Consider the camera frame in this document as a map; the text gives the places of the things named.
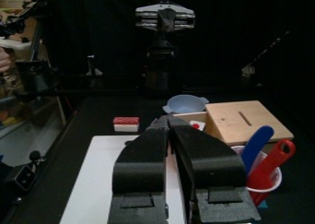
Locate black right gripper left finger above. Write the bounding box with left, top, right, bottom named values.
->
left=107, top=114, right=171, bottom=224

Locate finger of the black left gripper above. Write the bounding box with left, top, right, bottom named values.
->
left=157, top=8, right=169, bottom=34
left=166, top=8, right=178, bottom=34

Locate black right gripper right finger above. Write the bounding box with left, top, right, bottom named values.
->
left=167, top=113, right=262, bottom=224

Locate white cutting board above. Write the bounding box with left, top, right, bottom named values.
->
left=58, top=134, right=189, bottom=224

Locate white sushi with red dot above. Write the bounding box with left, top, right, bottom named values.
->
left=189, top=119, right=207, bottom=132

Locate red and white sushi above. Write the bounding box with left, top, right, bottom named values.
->
left=113, top=116, right=142, bottom=133

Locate person's bare hand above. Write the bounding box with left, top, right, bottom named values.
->
left=0, top=46, right=14, bottom=74

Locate blue plastic utensil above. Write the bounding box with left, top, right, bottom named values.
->
left=241, top=124, right=277, bottom=177

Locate red plastic cup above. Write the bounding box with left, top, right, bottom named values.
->
left=230, top=145, right=285, bottom=207

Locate red plastic utensil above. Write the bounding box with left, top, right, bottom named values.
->
left=245, top=138, right=297, bottom=193

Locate wooden box with slot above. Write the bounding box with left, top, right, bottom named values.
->
left=171, top=100, right=295, bottom=147

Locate light blue toy bowl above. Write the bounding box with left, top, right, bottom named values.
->
left=163, top=94, right=211, bottom=115

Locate small black box device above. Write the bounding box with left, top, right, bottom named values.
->
left=4, top=162, right=40, bottom=193

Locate grey frame corner bracket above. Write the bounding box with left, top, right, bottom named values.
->
left=86, top=54, right=105, bottom=77
left=241, top=63, right=257, bottom=78

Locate thin diagonal frame rod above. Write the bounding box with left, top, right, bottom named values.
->
left=247, top=29, right=293, bottom=69

